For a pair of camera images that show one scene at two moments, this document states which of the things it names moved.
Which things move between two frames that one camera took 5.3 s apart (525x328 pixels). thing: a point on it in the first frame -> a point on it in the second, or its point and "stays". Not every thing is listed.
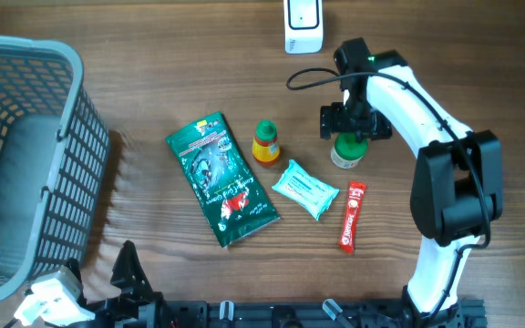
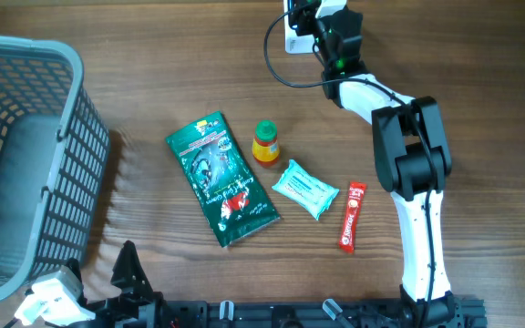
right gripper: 332,119 -> 301,11
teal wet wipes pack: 310,195 stays
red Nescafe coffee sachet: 355,202 stays
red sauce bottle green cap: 265,148 stays
